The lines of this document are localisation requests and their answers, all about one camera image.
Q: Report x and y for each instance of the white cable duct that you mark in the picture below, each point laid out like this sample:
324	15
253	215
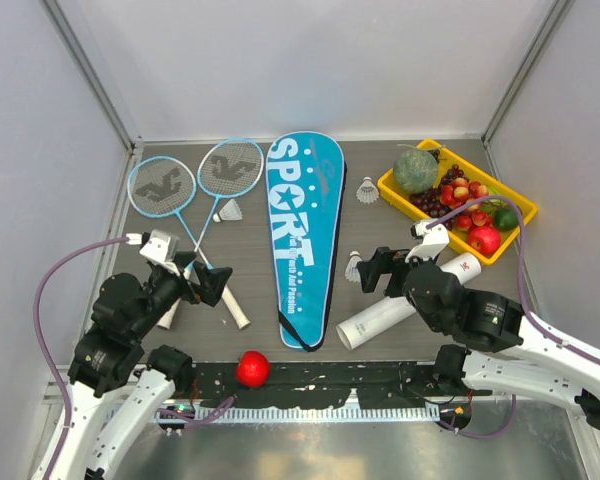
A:
349	413

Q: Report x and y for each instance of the green melon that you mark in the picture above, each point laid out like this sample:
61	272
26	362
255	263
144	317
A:
415	170

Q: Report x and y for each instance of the red apple in tray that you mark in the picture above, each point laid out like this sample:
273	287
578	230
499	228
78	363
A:
486	240

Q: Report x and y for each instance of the red cherry cluster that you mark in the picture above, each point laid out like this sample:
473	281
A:
458	192

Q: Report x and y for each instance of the black front rail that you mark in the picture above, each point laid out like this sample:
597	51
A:
322	385

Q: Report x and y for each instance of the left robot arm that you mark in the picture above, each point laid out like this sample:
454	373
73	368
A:
99	423

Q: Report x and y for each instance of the dark grape bunch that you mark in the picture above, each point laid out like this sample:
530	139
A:
438	201

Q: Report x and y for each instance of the left blue badminton racket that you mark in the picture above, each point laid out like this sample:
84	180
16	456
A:
162	186

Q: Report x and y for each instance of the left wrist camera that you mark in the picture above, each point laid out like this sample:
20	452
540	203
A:
160	247

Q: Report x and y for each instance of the blue badminton racket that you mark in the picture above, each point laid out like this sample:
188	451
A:
162	186
229	170

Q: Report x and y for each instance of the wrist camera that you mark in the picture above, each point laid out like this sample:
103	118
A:
160	247
432	239

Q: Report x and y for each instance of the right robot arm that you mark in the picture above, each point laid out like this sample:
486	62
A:
497	346

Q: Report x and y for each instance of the white shuttlecock tube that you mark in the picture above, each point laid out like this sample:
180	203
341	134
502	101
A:
388	312

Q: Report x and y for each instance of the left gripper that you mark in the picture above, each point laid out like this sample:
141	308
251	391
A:
211	281

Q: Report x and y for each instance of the right blue badminton racket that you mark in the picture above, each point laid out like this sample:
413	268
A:
229	170

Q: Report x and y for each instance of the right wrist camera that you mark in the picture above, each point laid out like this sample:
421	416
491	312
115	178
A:
432	239

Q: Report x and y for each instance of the green lime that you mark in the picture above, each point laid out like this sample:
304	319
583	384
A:
505	219

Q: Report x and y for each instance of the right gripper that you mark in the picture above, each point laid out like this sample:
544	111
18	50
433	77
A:
384	260

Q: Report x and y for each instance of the red ball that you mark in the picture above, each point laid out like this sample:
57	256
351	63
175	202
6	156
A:
253	369

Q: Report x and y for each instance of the blue racket bag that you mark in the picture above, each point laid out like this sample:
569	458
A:
305	177

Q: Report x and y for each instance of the shuttlecock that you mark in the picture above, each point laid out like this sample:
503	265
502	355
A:
352	273
367	192
231	211

